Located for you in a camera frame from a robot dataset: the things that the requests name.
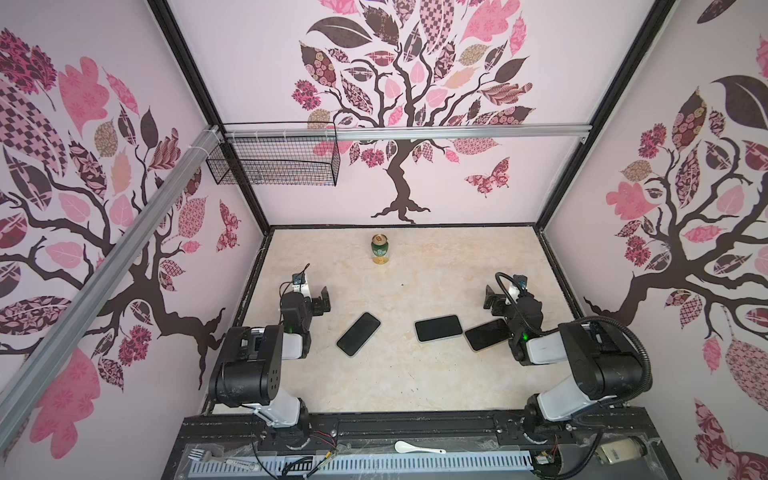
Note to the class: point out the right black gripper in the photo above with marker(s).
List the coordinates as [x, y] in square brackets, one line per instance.
[498, 303]

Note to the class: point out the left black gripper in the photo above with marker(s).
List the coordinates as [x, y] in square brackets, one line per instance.
[316, 302]

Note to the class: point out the black phone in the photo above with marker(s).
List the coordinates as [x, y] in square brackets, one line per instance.
[358, 334]
[487, 334]
[438, 328]

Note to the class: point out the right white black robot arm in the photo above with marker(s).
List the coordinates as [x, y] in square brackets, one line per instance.
[608, 363]

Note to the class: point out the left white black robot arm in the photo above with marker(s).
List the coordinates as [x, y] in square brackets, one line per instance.
[247, 372]

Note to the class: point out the green gold drink can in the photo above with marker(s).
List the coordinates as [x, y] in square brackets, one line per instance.
[380, 249]

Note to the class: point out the white plastic spoon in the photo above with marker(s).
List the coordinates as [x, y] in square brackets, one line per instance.
[404, 447]

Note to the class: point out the silver aluminium bar back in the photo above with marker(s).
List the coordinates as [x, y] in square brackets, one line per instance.
[408, 132]

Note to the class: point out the silver aluminium bar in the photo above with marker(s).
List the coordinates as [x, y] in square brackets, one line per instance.
[24, 390]
[408, 132]

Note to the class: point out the beige power adapter box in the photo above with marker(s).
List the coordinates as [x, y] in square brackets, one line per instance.
[619, 451]

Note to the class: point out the silver aluminium bar left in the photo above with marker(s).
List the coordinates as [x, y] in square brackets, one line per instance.
[24, 390]

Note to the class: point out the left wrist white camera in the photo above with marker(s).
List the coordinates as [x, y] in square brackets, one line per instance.
[300, 284]

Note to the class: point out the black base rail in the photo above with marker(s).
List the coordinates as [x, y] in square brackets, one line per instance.
[506, 427]

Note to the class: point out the black wire basket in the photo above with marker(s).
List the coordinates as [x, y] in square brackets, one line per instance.
[287, 153]

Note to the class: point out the white slotted cable duct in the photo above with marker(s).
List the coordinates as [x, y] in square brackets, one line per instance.
[356, 466]

